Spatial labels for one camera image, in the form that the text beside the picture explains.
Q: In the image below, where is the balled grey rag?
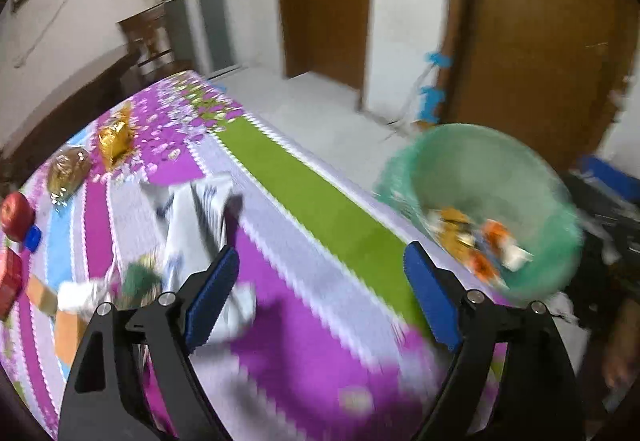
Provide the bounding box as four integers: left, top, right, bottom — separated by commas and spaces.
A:
57, 281, 108, 314

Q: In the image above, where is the red apple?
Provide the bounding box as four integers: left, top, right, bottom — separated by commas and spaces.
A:
0, 192, 35, 242

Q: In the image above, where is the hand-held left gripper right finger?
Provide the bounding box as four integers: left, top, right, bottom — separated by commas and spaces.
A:
402, 241, 586, 441

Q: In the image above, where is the white packet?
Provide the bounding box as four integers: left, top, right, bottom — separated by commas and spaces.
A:
140, 173, 256, 337

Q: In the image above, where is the crumpled gold wrapper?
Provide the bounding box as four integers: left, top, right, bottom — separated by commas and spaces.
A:
97, 103, 135, 166

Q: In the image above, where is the dark wooden dining table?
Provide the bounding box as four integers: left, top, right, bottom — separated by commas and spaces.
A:
0, 46, 143, 182

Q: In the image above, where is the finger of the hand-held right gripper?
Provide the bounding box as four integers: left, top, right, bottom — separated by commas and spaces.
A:
575, 155, 640, 194

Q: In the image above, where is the floor power cable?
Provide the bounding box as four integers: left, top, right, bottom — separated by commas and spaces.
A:
385, 66, 436, 142

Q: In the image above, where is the orange white carton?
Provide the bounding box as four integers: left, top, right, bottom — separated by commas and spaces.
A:
467, 218, 533, 282

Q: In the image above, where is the bun in clear wrapper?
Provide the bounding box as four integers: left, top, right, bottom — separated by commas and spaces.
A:
46, 147, 93, 202

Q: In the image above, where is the red carton box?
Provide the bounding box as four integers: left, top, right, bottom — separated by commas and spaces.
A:
0, 251, 23, 317

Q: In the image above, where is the purple green printed tablecloth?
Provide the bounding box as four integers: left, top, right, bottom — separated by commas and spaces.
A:
0, 70, 506, 441

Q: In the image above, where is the wooden chair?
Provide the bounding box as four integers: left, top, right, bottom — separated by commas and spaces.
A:
117, 3, 193, 84

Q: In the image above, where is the green lined bin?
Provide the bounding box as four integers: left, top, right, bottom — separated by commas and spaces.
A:
375, 123, 585, 307

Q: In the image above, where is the person's right hand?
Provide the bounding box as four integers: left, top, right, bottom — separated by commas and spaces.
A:
602, 321, 638, 389

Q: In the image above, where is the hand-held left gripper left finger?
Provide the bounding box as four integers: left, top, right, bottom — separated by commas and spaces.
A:
57, 245, 241, 441

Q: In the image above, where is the brown wooden door with handle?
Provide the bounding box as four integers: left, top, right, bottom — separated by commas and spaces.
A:
440, 0, 636, 152

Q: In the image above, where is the wall cable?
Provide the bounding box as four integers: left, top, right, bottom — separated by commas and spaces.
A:
15, 0, 116, 69

